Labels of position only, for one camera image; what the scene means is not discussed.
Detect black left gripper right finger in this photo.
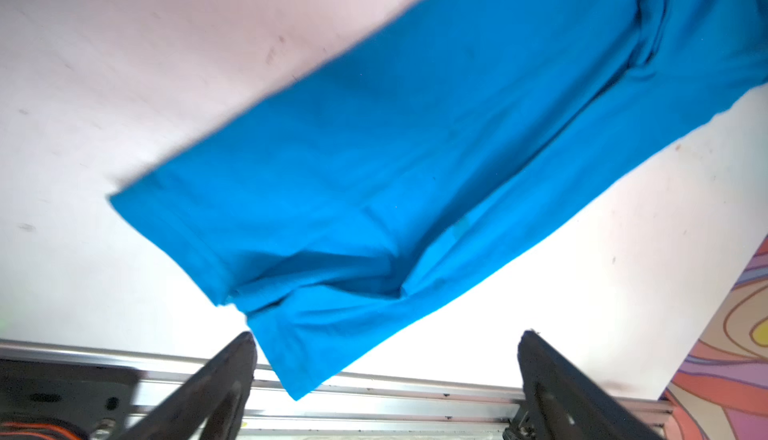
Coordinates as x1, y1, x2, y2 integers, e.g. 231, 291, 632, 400
518, 330, 659, 440

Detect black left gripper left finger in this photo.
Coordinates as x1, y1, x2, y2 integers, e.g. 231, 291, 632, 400
121, 332, 257, 440

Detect blue t shirt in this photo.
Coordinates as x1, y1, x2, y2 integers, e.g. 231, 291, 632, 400
110, 0, 767, 399

